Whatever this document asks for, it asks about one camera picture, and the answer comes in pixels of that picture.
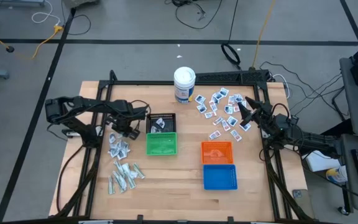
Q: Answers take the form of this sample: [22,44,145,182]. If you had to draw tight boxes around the white cloth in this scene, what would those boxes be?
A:
[112,170,122,187]

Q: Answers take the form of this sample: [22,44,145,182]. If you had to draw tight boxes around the orange plastic basket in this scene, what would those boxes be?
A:
[201,141,234,165]

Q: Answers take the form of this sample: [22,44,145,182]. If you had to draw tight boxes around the yellow floor extension cable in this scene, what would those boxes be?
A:
[0,23,65,60]

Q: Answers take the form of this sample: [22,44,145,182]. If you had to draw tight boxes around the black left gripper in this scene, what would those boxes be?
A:
[106,107,150,133]

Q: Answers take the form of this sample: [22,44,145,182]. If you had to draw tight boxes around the black perforated cable tray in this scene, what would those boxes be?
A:
[195,69,270,84]

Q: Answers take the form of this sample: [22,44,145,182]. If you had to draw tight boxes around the blue plastic basket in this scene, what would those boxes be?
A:
[203,164,239,191]

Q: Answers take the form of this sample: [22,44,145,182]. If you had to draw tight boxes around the black plastic basket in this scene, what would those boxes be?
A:
[145,113,177,134]

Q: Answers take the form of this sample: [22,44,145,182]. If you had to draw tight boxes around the black coiled cable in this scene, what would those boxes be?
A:
[221,0,242,67]

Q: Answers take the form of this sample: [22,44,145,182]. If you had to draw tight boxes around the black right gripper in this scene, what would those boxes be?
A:
[237,96,287,138]

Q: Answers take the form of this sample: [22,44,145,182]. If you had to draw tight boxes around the lying white yellow wipes bottle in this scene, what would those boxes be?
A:
[324,165,349,184]

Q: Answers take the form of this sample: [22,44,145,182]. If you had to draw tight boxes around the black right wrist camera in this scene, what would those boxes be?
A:
[273,112,292,129]

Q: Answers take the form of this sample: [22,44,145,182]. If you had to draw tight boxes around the white box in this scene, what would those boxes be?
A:
[305,150,341,173]

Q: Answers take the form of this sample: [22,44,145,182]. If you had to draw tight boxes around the green plastic basket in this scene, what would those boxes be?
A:
[145,132,178,156]

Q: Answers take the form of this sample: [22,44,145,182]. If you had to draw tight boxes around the yellow hanging cable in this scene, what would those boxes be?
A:
[252,0,277,69]

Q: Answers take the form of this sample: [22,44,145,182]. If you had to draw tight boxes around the white floor cable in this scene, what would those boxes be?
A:
[30,0,62,26]

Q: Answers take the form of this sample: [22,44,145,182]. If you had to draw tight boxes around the grey arm base bracket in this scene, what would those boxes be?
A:
[62,125,84,139]

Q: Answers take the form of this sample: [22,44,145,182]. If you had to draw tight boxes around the black floor cable tangle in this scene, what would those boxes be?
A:
[165,0,224,30]

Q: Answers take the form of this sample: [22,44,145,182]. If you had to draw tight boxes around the grey smartphone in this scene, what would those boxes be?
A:
[291,189,316,219]

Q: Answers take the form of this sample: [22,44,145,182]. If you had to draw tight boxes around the white blue yellow wipes canister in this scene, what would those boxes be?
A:
[173,66,196,105]

